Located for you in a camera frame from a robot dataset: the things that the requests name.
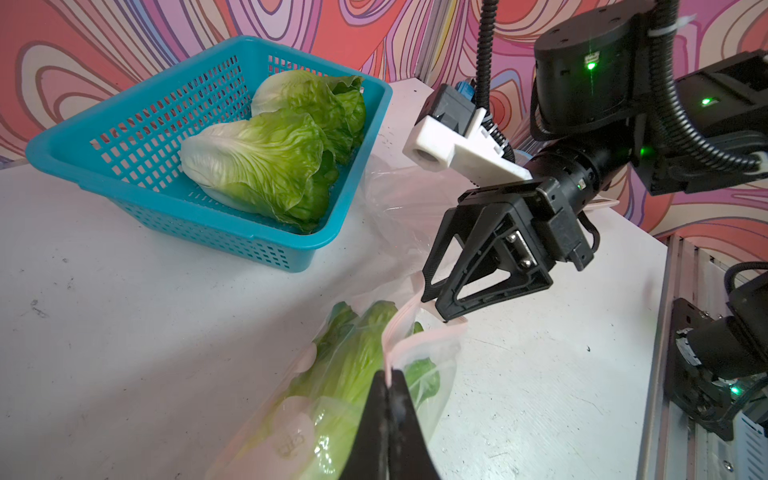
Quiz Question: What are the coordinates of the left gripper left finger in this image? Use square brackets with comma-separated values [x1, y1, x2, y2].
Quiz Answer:
[339, 371, 389, 480]

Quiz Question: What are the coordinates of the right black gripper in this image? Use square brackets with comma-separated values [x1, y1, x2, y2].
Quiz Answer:
[421, 143, 628, 322]

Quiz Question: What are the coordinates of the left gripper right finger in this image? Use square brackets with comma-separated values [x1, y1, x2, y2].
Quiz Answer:
[388, 374, 440, 480]

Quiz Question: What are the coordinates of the green chinese cabbage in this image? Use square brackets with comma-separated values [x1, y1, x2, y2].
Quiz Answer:
[233, 299, 442, 480]
[179, 109, 339, 233]
[251, 70, 366, 166]

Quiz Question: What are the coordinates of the clear blue zip-top bag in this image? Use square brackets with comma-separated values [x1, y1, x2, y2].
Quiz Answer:
[361, 155, 473, 281]

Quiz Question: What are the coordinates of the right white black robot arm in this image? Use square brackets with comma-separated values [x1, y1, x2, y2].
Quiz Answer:
[405, 1, 767, 320]

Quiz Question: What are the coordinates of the teal plastic basket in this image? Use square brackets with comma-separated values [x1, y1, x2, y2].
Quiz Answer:
[26, 36, 392, 272]

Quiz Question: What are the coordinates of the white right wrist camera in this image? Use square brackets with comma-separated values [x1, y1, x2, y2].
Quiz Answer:
[403, 85, 532, 187]

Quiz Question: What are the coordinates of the aluminium frame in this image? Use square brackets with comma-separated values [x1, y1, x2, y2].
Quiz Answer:
[414, 0, 456, 86]

